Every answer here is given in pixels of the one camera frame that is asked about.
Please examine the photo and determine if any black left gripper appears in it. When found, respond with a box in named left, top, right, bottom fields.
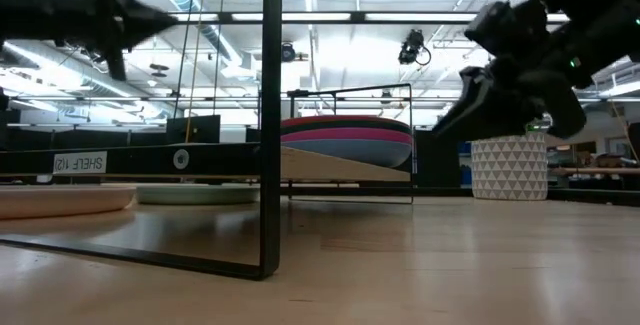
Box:
left=0, top=0, right=179, bottom=82

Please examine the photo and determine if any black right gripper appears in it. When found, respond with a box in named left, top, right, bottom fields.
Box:
left=432, top=34, right=601, bottom=142

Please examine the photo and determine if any blue grey bowl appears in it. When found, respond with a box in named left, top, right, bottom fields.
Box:
left=281, top=138, right=414, bottom=169

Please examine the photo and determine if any pink plate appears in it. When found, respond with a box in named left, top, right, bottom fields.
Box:
left=281, top=127, right=414, bottom=146

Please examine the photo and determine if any pale sage green plate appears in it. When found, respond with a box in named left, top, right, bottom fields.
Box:
left=135, top=183, right=261, bottom=206

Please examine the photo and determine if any cream plate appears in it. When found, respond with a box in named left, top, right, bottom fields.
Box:
left=0, top=185, right=137, bottom=221

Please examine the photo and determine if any white shelf label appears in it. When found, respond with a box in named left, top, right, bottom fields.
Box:
left=53, top=151, right=108, bottom=175

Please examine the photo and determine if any black metal wooden shelf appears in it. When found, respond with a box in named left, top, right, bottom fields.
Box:
left=0, top=0, right=415, bottom=282

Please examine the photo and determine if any white triangle pattern planter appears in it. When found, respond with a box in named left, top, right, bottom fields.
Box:
left=470, top=132, right=549, bottom=202

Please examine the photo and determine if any black partition panel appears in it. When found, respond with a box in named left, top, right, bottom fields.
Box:
left=414, top=129, right=461, bottom=189

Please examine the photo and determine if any black monitor panel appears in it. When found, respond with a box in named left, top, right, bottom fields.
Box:
left=166, top=114, right=222, bottom=144

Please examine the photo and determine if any thin black rig crossbar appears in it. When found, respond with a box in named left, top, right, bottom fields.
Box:
left=9, top=95, right=640, bottom=104

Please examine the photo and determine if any wooden background table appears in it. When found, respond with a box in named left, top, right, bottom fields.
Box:
left=547, top=166, right=640, bottom=177

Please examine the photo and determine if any round white sticker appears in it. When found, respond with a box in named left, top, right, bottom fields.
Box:
left=172, top=148, right=191, bottom=171

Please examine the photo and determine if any thick black rig crossbar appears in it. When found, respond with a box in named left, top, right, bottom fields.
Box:
left=167, top=11, right=571, bottom=25

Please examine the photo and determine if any round black ceiling fixture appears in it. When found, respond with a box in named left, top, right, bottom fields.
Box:
left=282, top=42, right=309, bottom=64

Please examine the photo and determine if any black hanging cable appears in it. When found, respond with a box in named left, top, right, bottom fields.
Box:
left=173, top=0, right=200, bottom=119
left=212, top=0, right=227, bottom=116

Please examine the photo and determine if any black wrist camera block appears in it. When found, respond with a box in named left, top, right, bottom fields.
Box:
left=464, top=0, right=550, bottom=61

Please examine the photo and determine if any black overhead camera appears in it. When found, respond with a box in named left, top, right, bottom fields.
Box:
left=397, top=28, right=433, bottom=67

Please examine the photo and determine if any black table edge rail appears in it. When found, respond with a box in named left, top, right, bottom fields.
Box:
left=279, top=186, right=640, bottom=207

